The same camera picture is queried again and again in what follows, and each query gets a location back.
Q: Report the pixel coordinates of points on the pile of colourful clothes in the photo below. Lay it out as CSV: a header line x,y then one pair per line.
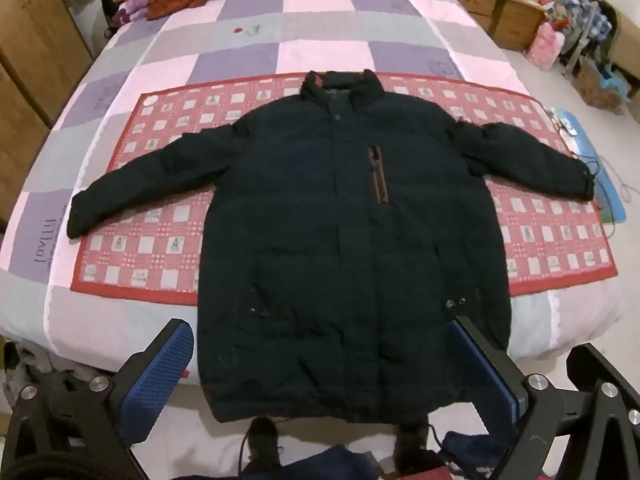
x,y
580,17

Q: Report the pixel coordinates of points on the cardboard box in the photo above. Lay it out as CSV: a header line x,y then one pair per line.
x,y
595,85

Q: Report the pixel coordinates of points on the dark navy puffer jacket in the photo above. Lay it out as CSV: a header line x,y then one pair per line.
x,y
310,240

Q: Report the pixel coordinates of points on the blue floor mat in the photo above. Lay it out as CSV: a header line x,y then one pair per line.
x,y
607,185

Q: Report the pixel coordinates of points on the pink purple checkered bed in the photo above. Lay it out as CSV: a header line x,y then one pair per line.
x,y
310,30

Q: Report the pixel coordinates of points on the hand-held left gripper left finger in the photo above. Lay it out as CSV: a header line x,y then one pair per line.
x,y
155,382

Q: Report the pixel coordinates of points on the red checkered mat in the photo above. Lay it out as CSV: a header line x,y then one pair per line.
x,y
150,250

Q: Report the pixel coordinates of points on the pink bag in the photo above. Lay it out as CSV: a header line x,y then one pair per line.
x,y
545,45

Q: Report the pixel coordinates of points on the wooden wardrobe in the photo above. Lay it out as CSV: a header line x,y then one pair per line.
x,y
30,35

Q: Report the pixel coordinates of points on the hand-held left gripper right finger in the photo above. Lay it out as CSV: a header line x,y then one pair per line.
x,y
487,375

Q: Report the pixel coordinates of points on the wooden cabinet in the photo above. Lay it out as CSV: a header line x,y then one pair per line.
x,y
500,15

